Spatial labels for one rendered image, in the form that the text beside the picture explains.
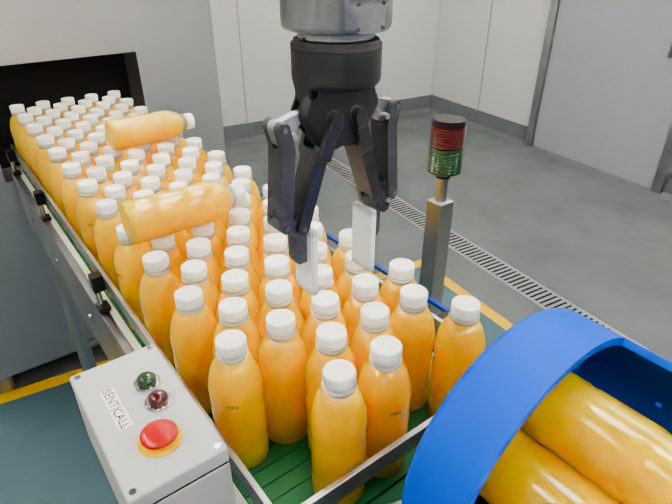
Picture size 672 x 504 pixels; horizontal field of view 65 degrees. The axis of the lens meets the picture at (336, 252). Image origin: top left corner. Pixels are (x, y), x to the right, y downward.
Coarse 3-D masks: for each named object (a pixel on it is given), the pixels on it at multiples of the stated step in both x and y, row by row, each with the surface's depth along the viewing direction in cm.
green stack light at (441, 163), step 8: (432, 152) 96; (440, 152) 95; (448, 152) 95; (456, 152) 95; (432, 160) 97; (440, 160) 96; (448, 160) 95; (456, 160) 96; (432, 168) 97; (440, 168) 96; (448, 168) 96; (456, 168) 97; (440, 176) 97; (448, 176) 97
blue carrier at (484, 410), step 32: (544, 320) 48; (576, 320) 49; (512, 352) 45; (544, 352) 44; (576, 352) 44; (608, 352) 56; (640, 352) 48; (480, 384) 44; (512, 384) 43; (544, 384) 42; (608, 384) 59; (640, 384) 55; (448, 416) 44; (480, 416) 43; (512, 416) 42; (448, 448) 43; (480, 448) 42; (416, 480) 45; (448, 480) 43; (480, 480) 41
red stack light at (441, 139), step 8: (432, 128) 95; (440, 128) 93; (456, 128) 93; (464, 128) 94; (432, 136) 95; (440, 136) 94; (448, 136) 93; (456, 136) 93; (464, 136) 95; (432, 144) 96; (440, 144) 94; (448, 144) 94; (456, 144) 94; (464, 144) 96
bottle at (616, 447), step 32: (576, 384) 47; (544, 416) 46; (576, 416) 44; (608, 416) 44; (640, 416) 44; (576, 448) 44; (608, 448) 42; (640, 448) 41; (608, 480) 42; (640, 480) 40
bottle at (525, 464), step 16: (512, 448) 46; (528, 448) 46; (544, 448) 47; (496, 464) 46; (512, 464) 45; (528, 464) 45; (544, 464) 45; (560, 464) 45; (496, 480) 45; (512, 480) 45; (528, 480) 44; (544, 480) 44; (560, 480) 43; (576, 480) 43; (496, 496) 46; (512, 496) 44; (528, 496) 43; (544, 496) 43; (560, 496) 42; (576, 496) 42; (592, 496) 42; (608, 496) 43
